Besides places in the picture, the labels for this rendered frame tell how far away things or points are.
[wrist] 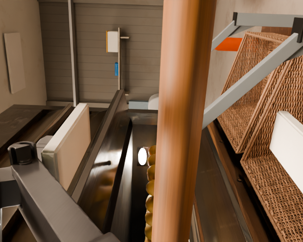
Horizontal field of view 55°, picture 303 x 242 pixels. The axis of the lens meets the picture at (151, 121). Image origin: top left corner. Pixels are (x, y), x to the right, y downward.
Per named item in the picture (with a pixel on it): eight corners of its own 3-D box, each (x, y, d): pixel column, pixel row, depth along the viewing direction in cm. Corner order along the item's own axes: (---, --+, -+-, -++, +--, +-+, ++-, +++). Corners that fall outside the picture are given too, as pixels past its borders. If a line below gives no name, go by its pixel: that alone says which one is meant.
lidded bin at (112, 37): (120, 30, 746) (108, 30, 746) (118, 31, 706) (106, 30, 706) (120, 51, 763) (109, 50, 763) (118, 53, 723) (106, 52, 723)
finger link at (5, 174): (31, 214, 13) (-35, 211, 13) (66, 157, 18) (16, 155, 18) (27, 187, 12) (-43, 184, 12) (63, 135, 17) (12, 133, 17)
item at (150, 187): (153, 284, 153) (142, 283, 153) (154, 221, 198) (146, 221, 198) (157, 186, 131) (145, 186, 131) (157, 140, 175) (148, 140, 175)
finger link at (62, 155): (61, 204, 15) (46, 203, 15) (91, 141, 21) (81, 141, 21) (55, 152, 14) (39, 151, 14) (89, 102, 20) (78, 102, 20)
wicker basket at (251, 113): (300, 159, 124) (235, 156, 124) (258, 114, 177) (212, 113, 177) (329, 42, 107) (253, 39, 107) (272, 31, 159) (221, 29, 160)
